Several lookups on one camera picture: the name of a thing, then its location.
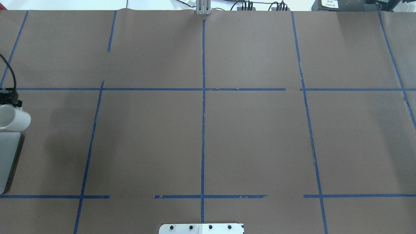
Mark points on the white ceramic cup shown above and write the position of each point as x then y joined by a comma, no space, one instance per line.
14,119

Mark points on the grey closed laptop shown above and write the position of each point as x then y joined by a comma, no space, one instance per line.
9,151

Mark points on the black box with label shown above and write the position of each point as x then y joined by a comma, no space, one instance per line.
343,6

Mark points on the aluminium frame post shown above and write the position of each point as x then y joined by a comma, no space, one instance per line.
203,7

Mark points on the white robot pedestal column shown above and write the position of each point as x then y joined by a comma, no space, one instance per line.
202,228

